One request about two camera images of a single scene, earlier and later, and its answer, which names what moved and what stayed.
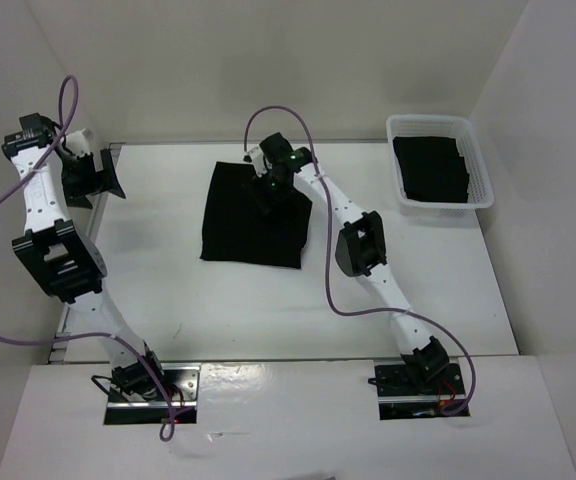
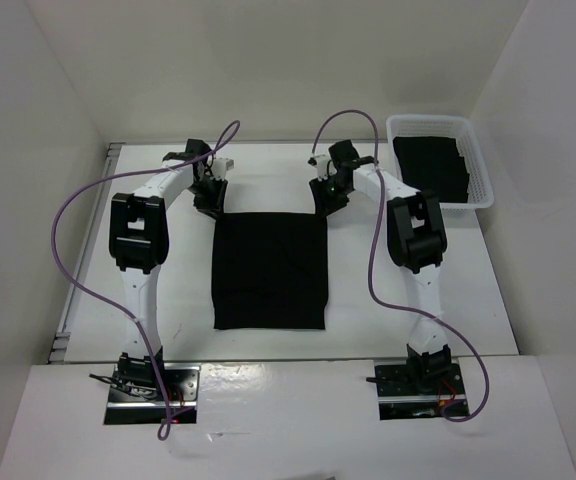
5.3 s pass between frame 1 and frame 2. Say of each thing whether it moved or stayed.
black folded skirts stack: stayed
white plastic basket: stayed
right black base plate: stayed
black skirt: moved
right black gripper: moved
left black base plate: stayed
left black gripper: moved
